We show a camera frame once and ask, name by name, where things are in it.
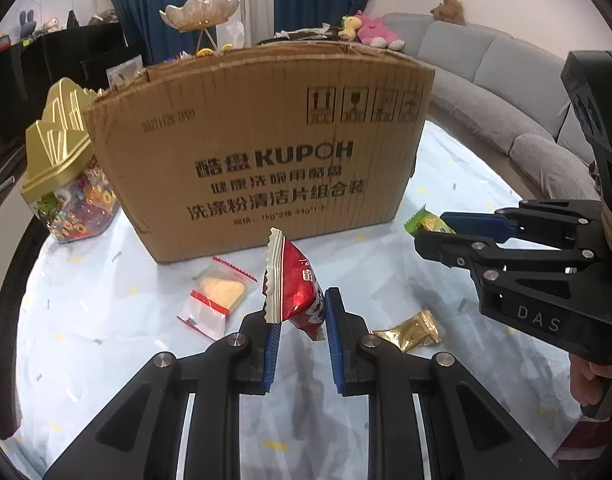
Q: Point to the yellow plush toy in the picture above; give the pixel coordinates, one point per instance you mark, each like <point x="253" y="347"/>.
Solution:
<point x="349" y="28"/>

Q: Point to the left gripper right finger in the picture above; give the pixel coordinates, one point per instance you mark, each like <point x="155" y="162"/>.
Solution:
<point x="428" y="418"/>

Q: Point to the person's right hand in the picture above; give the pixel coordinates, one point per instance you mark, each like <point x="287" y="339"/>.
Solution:
<point x="585" y="380"/>

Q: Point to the grey rabbit plush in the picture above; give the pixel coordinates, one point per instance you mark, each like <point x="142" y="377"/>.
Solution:
<point x="27" y="23"/>

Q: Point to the brown teddy bear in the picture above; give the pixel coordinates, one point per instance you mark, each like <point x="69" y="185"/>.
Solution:
<point x="449" y="11"/>

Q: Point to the two tier snack bowl stand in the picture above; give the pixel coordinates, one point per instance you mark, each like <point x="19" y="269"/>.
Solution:
<point x="201" y="15"/>

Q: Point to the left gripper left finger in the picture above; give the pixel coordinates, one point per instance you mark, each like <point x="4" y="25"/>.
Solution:
<point x="178" y="413"/>

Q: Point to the red white candy packet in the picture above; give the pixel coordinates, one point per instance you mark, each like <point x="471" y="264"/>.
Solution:
<point x="291" y="289"/>

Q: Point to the black piano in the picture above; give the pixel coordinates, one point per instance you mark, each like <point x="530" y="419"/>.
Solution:
<point x="82" y="54"/>

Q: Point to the small green candy packet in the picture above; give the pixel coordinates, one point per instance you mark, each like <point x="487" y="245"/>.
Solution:
<point x="425" y="221"/>

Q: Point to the clear zip bag with cookie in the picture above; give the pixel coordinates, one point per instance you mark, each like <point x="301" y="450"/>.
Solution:
<point x="217" y="292"/>

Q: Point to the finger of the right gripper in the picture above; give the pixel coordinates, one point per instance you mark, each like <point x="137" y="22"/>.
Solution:
<point x="482" y="225"/>
<point x="485" y="257"/>

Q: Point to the gold lid candy container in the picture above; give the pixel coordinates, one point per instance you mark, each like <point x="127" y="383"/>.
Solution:
<point x="64" y="185"/>

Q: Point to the gold foil candy packet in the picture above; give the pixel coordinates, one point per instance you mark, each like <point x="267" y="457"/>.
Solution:
<point x="419" y="331"/>

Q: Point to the grey sectional sofa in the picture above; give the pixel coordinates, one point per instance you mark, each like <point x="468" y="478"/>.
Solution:
<point x="503" y="99"/>

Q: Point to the pink plush toy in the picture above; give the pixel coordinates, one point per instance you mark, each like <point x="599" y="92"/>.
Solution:
<point x="374" y="33"/>

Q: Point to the brown cardboard box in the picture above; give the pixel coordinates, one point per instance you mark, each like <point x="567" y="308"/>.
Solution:
<point x="207" y="155"/>

